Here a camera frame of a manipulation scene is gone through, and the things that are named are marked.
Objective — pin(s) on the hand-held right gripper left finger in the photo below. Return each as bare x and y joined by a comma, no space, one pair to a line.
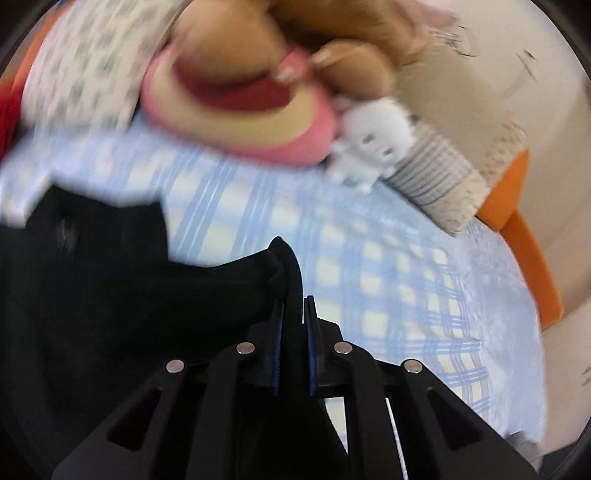
277,341

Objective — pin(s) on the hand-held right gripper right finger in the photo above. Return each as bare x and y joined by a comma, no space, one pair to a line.
313,341

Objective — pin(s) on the black jacket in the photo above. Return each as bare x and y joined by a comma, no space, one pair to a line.
115,286

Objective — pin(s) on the round bed blue plaid sheet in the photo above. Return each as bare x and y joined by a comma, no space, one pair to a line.
508,323

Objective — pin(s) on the small white plush toy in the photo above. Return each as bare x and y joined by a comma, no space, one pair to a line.
369,138

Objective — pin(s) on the pink round plush cushion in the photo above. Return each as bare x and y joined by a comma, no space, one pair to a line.
258,124

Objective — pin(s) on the orange sofa bed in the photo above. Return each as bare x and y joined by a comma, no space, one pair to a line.
526,230

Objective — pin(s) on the beige patchwork pillow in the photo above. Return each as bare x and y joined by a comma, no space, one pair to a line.
452,115

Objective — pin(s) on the white floral pillow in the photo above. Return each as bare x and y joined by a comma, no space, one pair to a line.
92,60

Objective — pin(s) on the red garment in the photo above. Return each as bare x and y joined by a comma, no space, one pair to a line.
9,120

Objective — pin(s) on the pink cartoon quilt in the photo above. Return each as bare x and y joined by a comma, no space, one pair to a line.
429,11

